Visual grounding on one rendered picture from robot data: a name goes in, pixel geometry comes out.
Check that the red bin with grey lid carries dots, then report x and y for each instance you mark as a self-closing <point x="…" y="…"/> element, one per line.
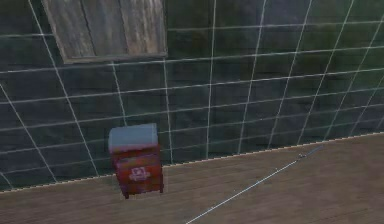
<point x="138" y="166"/>

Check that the thin white rod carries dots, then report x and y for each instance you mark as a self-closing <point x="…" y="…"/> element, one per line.
<point x="246" y="189"/>

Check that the wooden plank wall panel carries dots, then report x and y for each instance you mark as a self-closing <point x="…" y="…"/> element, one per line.
<point x="106" y="28"/>

